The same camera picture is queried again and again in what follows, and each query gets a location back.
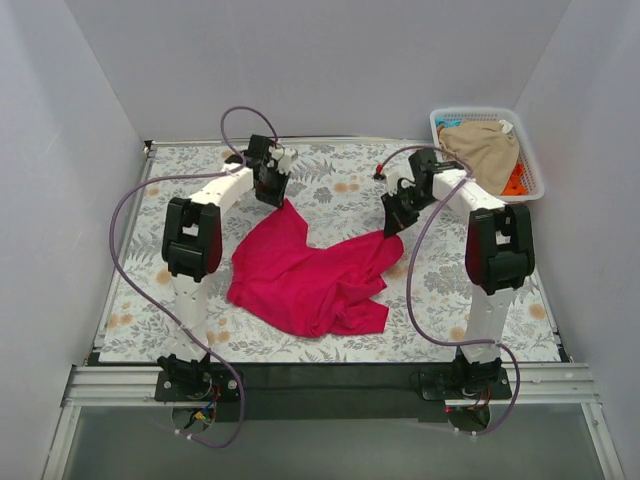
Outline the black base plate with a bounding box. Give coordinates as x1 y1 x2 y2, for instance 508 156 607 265
154 357 514 422

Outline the aluminium frame rail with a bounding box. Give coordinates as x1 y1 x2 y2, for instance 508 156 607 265
63 363 601 406

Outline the floral table mat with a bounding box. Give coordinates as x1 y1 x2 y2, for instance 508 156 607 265
102 142 561 364

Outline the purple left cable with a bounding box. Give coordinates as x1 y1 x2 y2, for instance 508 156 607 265
108 105 281 449

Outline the orange t shirt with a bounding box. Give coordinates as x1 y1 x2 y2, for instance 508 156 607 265
501 163 528 196

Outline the purple cable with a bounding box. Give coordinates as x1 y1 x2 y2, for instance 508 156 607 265
375 145 522 437
108 105 281 449

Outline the white plastic basket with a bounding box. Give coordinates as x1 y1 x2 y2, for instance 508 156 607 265
430 107 545 202

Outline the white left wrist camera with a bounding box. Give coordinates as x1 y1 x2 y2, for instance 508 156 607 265
267 146 298 175

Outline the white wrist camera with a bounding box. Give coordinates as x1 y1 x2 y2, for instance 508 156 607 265
267 146 298 175
385 171 414 196

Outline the blue t shirt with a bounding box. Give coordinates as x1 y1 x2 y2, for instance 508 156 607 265
435 117 461 128

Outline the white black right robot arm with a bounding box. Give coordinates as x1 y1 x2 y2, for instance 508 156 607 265
374 145 535 402

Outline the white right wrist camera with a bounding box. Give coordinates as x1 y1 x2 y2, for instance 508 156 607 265
385 171 414 196

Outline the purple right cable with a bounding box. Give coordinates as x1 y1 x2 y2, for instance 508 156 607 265
375 145 522 437

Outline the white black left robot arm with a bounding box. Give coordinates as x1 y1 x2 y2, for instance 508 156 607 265
158 135 298 400

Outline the beige t shirt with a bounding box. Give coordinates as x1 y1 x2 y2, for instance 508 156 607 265
438 121 520 196

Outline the pink t shirt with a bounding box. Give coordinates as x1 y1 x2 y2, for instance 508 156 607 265
227 201 404 338

